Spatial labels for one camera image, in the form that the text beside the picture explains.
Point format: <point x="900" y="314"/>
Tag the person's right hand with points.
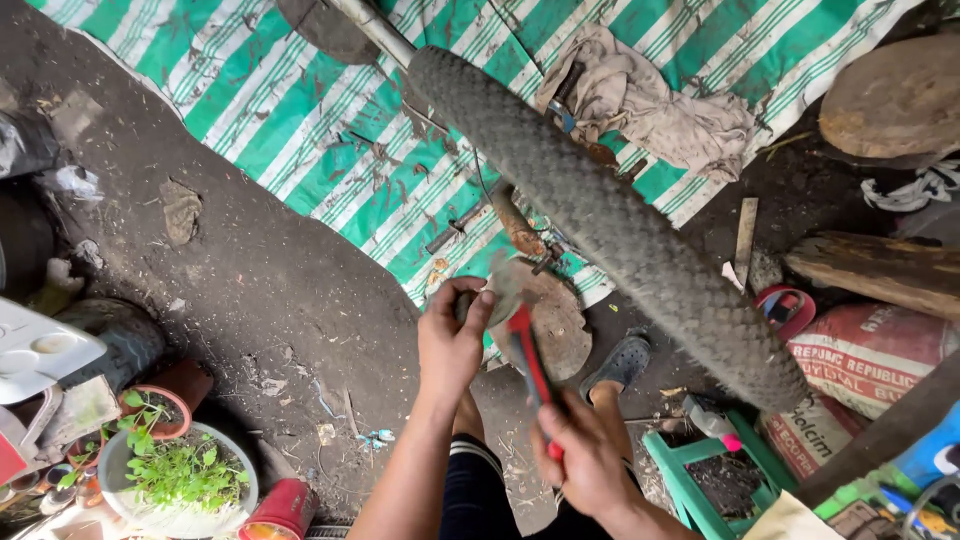
<point x="592" y="461"/>

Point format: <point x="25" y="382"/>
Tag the rusty bolt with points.
<point x="547" y="259"/>

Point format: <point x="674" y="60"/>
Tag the dark wooden plank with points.
<point x="877" y="439"/>

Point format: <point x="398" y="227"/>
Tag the dark metal rod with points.
<point x="454" y="229"/>

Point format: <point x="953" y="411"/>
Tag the red metal can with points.
<point x="281" y="510"/>

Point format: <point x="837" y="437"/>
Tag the beige cloth bag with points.
<point x="791" y="521"/>

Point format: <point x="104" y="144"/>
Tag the white pot with green plant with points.
<point x="180" y="480"/>

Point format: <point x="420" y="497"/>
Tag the terracotta plant pot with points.
<point x="184" y="386"/>

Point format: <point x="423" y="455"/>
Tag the dirty beige rag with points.
<point x="660" y="105"/>

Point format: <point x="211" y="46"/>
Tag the grey metal frame tube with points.
<point x="379" y="30"/>

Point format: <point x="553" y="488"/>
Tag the person's left hand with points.
<point x="448" y="349"/>

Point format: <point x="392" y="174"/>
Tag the grey pink hand tool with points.
<point x="709" y="424"/>

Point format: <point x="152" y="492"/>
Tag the flat wooden stick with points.
<point x="745" y="240"/>

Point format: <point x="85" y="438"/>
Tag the large round wooden stump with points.
<point x="896" y="101"/>

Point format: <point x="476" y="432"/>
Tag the blue plastic container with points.
<point x="934" y="450"/>

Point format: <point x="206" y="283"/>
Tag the black plastic bag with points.
<point x="26" y="146"/>

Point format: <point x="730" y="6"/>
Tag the person's black shorts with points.
<point x="480" y="502"/>

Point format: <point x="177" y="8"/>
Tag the green plastic stool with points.
<point x="694" y="495"/>

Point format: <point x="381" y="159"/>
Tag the white plastic tray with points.
<point x="41" y="349"/>

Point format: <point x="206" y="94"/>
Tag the red tape roll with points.
<point x="802" y="300"/>

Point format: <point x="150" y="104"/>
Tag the grey clog shoe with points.
<point x="619" y="364"/>

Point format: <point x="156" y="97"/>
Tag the grey metal hub part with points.
<point x="504" y="289"/>

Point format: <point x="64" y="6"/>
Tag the rusty metal crank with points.
<point x="517" y="225"/>

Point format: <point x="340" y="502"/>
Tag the rough wooden log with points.
<point x="877" y="270"/>

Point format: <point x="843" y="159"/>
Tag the green white striped tarp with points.
<point x="300" y="112"/>

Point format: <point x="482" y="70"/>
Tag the dark round saddle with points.
<point x="326" y="30"/>

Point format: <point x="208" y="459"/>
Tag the small round wooden block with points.
<point x="559" y="330"/>

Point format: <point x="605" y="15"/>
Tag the black knobby bicycle tyre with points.
<point x="600" y="217"/>

